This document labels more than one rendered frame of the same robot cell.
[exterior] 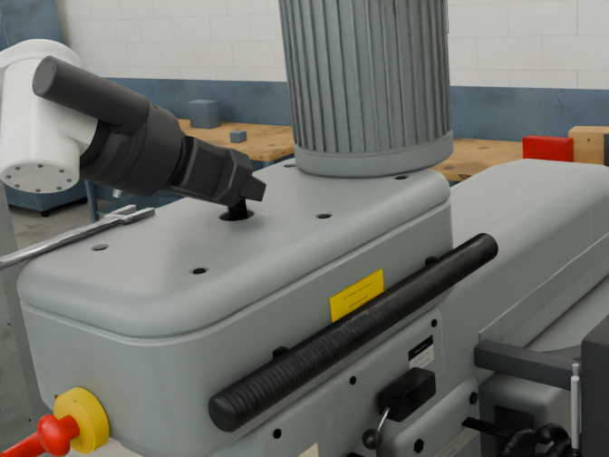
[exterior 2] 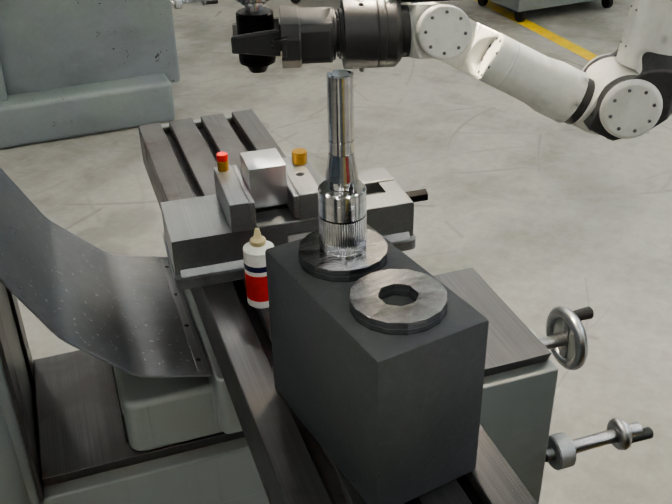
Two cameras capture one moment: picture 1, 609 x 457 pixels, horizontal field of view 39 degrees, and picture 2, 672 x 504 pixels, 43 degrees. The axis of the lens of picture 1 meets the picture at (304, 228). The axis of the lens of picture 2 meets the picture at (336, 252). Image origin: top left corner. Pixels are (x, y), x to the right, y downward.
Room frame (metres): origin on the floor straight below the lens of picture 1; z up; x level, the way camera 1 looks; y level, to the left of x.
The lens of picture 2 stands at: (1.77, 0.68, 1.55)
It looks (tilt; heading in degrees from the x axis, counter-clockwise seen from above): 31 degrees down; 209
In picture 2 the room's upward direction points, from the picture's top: 1 degrees counter-clockwise
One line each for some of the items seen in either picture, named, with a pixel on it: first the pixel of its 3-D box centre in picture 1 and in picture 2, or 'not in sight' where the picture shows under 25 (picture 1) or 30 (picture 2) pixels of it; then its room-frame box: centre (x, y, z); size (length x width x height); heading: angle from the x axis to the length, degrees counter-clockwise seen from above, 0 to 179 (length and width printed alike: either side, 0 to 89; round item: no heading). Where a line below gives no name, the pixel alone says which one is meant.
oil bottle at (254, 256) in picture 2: not in sight; (259, 265); (1.00, 0.13, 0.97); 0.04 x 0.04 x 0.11
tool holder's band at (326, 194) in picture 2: not in sight; (342, 190); (1.13, 0.32, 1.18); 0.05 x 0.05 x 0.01
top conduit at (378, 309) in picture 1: (374, 315); not in sight; (0.81, -0.06, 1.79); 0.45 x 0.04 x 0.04; 138
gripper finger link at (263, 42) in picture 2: not in sight; (256, 44); (0.91, 0.09, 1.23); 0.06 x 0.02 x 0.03; 123
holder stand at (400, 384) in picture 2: not in sight; (369, 353); (1.15, 0.37, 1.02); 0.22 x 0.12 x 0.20; 59
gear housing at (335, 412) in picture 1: (285, 374); not in sight; (0.92, 0.04, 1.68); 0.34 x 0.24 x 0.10; 138
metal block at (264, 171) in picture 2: not in sight; (263, 178); (0.88, 0.06, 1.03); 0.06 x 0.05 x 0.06; 45
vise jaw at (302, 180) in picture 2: not in sight; (303, 186); (0.84, 0.10, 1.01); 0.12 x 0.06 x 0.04; 45
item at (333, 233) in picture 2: not in sight; (342, 221); (1.13, 0.32, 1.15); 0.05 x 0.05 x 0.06
